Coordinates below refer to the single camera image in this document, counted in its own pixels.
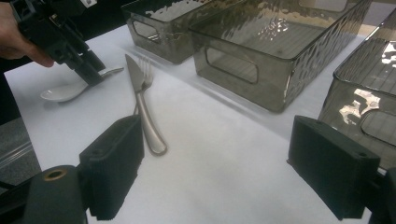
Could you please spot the white ceramic spoon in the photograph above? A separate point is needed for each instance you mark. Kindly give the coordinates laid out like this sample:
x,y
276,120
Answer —
x,y
62,93

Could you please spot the smoky clear plastic bin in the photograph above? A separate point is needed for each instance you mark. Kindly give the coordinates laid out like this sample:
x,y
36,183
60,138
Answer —
x,y
165,31
364,93
280,46

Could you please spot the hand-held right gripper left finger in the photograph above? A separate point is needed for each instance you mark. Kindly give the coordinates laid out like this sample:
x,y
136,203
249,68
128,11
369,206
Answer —
x,y
115,161

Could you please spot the steel table knife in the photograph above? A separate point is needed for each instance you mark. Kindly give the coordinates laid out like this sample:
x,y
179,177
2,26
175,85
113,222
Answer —
x,y
149,124

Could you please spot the metal floor rail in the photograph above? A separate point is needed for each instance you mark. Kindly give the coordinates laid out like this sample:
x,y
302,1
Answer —
x,y
15,155

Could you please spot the steel fork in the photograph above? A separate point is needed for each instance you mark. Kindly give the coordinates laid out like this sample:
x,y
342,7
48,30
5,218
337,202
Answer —
x,y
148,73

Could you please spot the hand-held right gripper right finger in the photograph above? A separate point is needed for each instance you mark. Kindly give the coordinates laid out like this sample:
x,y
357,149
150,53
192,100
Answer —
x,y
330,161

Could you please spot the white board sheet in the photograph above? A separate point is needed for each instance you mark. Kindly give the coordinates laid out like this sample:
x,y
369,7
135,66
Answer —
x,y
218,161

